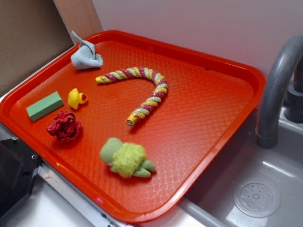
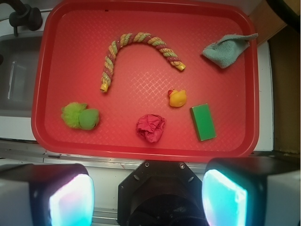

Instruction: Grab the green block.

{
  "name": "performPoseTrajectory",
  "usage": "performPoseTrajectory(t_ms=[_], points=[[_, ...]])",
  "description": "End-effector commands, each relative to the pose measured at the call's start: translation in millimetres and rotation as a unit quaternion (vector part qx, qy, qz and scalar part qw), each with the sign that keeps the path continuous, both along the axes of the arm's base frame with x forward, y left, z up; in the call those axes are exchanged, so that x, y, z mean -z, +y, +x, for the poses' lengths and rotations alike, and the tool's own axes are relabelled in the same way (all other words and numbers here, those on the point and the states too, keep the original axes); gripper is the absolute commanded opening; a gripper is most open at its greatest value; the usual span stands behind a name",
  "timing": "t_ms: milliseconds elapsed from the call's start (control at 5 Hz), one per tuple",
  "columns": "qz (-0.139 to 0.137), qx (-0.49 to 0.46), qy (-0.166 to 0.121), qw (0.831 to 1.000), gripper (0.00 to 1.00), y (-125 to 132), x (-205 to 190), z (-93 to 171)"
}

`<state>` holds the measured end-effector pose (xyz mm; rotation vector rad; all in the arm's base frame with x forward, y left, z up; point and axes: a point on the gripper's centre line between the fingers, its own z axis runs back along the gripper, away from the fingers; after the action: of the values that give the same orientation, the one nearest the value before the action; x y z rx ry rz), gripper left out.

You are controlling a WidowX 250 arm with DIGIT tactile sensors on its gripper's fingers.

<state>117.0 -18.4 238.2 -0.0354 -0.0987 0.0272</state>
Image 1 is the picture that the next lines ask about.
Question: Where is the green rectangular block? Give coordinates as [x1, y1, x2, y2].
[26, 92, 64, 122]

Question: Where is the black metal base block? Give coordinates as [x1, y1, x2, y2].
[0, 137, 41, 219]

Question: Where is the red plastic tray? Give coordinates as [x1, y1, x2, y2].
[0, 31, 265, 223]

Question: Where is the green plush turtle toy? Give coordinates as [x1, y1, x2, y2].
[100, 138, 156, 179]

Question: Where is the yellow rubber duck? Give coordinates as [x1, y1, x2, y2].
[68, 88, 88, 110]

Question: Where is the crumpled red cloth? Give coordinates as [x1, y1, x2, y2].
[46, 111, 82, 142]

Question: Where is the grey blue folded cloth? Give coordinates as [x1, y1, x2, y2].
[71, 31, 104, 70]

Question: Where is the grey toy sink basin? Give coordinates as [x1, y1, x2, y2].
[180, 113, 303, 227]

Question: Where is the grey toy faucet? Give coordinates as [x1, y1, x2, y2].
[256, 35, 303, 148]

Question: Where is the round sink drain cover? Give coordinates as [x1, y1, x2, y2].
[233, 177, 281, 218]

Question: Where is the brown cardboard panel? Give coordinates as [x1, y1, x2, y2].
[0, 0, 102, 95]

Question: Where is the twisted multicolour rope toy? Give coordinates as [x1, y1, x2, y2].
[95, 67, 168, 127]

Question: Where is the dark grey faucet handle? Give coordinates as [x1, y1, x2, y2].
[285, 58, 303, 123]

